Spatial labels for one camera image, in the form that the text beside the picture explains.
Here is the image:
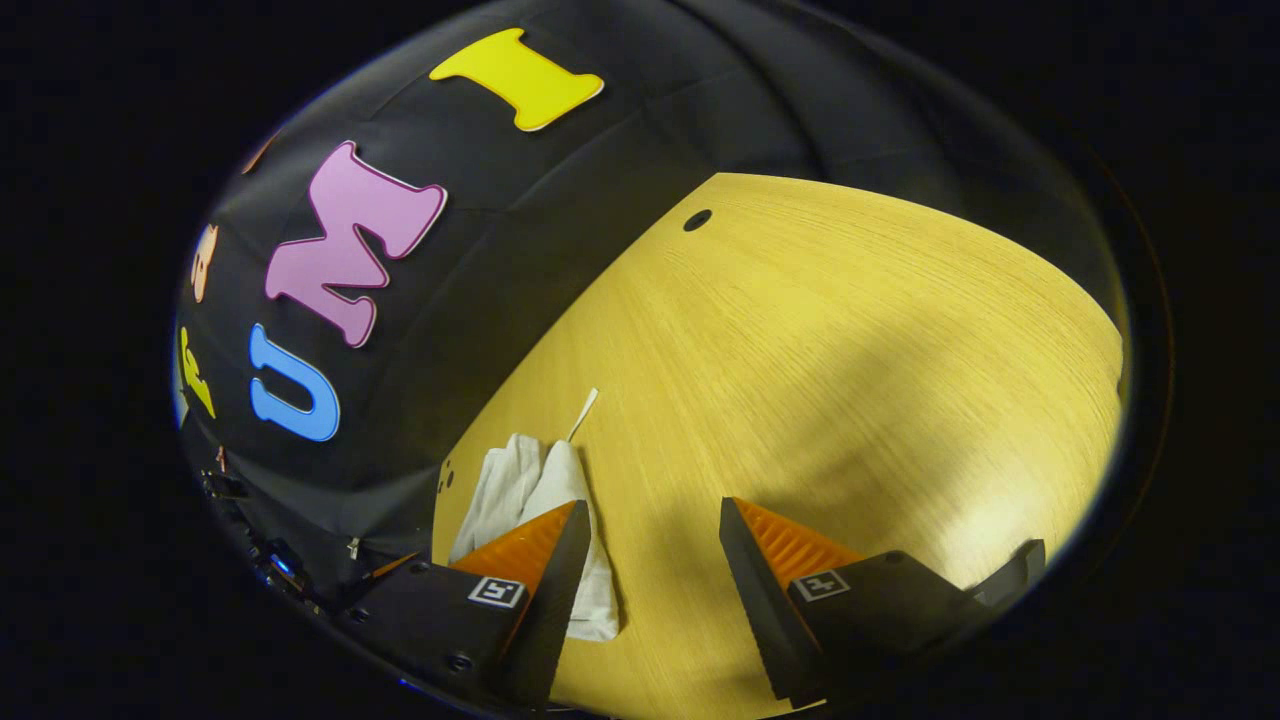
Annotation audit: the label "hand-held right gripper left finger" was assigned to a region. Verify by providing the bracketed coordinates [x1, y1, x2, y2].
[345, 500, 593, 711]

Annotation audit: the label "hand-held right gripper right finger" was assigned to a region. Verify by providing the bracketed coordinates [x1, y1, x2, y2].
[719, 497, 991, 709]

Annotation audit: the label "white jeans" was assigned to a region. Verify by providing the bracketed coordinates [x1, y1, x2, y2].
[448, 388, 622, 643]

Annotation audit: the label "black backdrop cloth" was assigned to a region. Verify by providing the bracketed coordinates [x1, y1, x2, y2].
[175, 0, 1123, 601]

